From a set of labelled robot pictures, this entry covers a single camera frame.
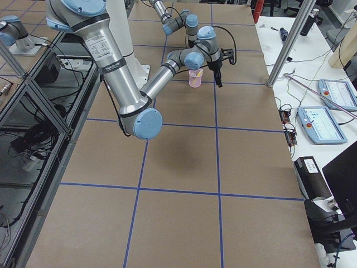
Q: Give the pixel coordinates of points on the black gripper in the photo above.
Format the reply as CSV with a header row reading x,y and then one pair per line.
x,y
191,43
214,66

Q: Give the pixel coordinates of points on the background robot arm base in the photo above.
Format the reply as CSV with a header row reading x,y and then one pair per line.
x,y
15,36

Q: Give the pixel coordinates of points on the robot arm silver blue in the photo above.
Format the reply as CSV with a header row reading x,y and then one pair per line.
x,y
90,21
175,16

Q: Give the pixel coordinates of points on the black monitor on arm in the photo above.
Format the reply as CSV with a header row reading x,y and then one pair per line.
x,y
329,228

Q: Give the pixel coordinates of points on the pink mesh pen holder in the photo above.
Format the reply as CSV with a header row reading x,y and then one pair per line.
x,y
194,82

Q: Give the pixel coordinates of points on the red fire extinguisher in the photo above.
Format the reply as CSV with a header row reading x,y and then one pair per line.
x,y
259,5

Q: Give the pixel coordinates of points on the black bottle on table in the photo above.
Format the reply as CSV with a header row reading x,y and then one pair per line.
x,y
309,22

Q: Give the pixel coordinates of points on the near blue teach pendant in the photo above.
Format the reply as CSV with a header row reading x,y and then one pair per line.
x,y
320,126

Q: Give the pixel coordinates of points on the blue teach pendant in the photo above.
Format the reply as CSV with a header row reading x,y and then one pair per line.
x,y
320,126
339,92

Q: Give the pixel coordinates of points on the far blue teach pendant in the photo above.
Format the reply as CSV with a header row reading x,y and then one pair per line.
x,y
339,92

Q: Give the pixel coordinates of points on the black box with label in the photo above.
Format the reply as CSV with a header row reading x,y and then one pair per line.
x,y
310,179

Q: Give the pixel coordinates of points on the white pedestal column base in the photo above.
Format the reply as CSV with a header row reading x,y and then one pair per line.
x,y
119,27

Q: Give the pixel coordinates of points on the small circuit board with wires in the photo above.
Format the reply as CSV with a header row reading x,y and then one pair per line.
x,y
288,128

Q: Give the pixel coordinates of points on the aluminium frame post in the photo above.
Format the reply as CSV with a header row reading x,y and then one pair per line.
x,y
296,28

